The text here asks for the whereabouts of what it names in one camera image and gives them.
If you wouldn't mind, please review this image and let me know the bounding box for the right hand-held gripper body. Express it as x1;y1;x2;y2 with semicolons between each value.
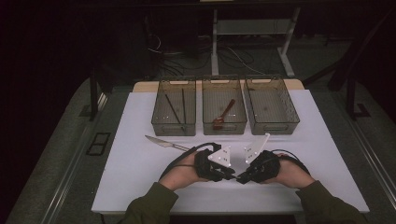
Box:
243;133;281;184

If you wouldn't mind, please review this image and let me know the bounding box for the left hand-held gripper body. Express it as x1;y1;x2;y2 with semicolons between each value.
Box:
194;143;236;182

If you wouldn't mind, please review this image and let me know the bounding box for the brown wooden spoon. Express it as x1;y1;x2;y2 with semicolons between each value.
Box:
212;98;236;129

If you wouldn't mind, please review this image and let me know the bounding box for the transparent grey plastic bin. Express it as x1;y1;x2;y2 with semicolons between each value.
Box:
244;76;301;136
201;76;248;136
150;77;198;137

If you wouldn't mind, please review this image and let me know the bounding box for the black chopstick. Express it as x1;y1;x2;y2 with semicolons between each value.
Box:
181;88;188;126
163;93;185;131

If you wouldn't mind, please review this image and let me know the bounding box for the person's left hand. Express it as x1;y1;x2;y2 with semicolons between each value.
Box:
167;150;207;191

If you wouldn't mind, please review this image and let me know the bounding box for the person's right hand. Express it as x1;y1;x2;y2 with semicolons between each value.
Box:
270;152;316;189

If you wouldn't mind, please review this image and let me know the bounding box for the black metal stand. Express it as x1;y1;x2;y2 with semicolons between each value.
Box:
346;77;372;121

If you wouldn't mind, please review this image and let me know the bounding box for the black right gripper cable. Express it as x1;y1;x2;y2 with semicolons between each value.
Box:
270;148;311;175

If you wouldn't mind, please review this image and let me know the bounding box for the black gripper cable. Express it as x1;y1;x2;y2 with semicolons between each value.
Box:
159;142;222;181
270;148;311;175

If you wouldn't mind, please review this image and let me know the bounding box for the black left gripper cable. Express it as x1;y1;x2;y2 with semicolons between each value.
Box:
159;142;222;181

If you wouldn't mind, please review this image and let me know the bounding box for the tangle of floor cables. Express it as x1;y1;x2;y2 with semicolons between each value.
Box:
146;34;265;77

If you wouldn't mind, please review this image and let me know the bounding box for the white metal desk frame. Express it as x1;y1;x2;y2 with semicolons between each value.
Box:
211;7;302;78

